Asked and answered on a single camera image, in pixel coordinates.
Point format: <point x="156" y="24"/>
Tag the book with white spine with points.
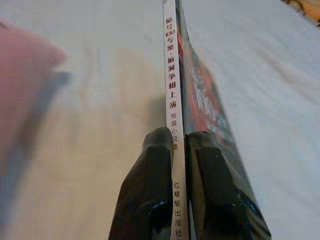
<point x="170" y="75"/>

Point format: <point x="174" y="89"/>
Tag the pink soft object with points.
<point x="22" y="75"/>

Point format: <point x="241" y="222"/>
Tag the white bed sheet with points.
<point x="262" y="87"/>

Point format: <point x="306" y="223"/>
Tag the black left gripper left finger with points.
<point x="145" y="195"/>

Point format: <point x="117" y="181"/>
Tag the yellow cartoon egg quilt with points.
<point x="307" y="10"/>

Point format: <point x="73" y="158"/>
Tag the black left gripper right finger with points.
<point x="217" y="200"/>

